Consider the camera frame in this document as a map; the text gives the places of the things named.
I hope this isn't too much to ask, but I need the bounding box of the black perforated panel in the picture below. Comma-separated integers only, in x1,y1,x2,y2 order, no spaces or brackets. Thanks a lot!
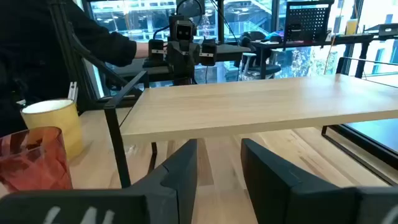
284,0,335,43

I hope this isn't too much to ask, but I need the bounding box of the yellow mug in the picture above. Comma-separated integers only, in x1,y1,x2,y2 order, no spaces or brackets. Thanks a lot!
20,98,84,161

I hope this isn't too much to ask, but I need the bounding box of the black office chair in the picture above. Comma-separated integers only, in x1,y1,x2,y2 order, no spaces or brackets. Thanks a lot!
238,30,282,80

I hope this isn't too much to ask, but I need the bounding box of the red glass cup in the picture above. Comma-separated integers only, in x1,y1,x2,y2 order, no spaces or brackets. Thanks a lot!
0,126,73,192

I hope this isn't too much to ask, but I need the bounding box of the person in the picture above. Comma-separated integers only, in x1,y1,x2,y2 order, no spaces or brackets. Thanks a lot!
0,0,150,138

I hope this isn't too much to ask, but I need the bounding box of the wooden shelf with black frame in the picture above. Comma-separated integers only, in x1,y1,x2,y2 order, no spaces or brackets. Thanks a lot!
104,57,398,189

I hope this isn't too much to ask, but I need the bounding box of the yellow container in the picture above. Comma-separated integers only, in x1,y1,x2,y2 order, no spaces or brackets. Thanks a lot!
346,18,359,35

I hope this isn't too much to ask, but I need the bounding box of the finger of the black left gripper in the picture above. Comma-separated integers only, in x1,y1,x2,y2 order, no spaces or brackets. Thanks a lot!
148,39,165,62
200,39,218,67

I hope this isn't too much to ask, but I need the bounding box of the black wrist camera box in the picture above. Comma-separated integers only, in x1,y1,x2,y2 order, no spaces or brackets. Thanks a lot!
169,15,197,42

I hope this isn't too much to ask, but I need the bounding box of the black metal rig frame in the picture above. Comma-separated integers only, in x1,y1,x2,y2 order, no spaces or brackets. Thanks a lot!
46,0,150,113

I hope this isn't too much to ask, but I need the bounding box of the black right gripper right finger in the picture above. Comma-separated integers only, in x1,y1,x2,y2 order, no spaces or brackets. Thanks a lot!
241,138,398,224

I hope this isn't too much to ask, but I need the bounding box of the dark desk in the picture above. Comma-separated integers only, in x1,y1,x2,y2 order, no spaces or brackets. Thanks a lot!
111,43,251,83

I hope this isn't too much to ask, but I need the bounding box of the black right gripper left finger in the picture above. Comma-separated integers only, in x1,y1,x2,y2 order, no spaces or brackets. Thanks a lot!
0,139,198,224

